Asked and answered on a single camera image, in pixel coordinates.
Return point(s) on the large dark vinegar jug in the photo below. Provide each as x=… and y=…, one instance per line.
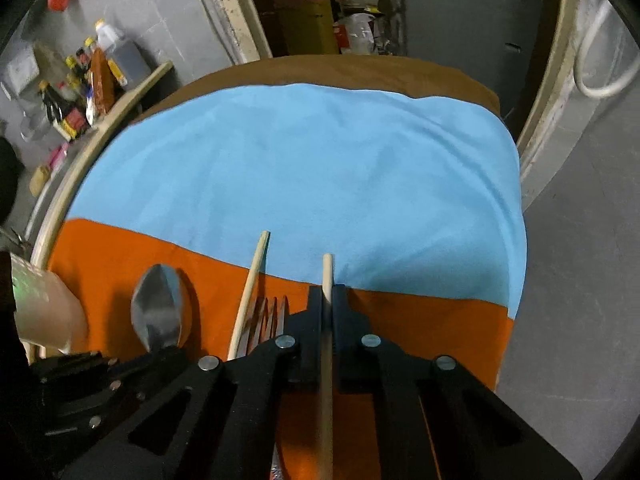
x=123, y=56

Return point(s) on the white plastic utensil basket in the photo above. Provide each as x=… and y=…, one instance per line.
x=47, y=312

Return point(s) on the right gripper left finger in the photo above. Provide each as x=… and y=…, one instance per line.
x=216, y=420

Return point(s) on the dark soy sauce bottle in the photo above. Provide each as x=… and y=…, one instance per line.
x=64, y=115

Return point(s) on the wooden chopstick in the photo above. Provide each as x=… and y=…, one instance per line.
x=325, y=411
x=247, y=292

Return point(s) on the yellow gas cylinder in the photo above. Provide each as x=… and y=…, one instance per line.
x=307, y=26

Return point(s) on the striped blue orange brown cloth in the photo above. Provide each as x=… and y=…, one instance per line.
x=401, y=169

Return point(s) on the grey washing machine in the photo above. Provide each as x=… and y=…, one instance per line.
x=489, y=40

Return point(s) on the steel fork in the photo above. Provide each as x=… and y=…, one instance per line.
x=265, y=319

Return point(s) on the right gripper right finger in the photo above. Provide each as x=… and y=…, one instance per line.
x=433, y=418

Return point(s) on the steel spoon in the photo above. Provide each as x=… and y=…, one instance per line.
x=156, y=308

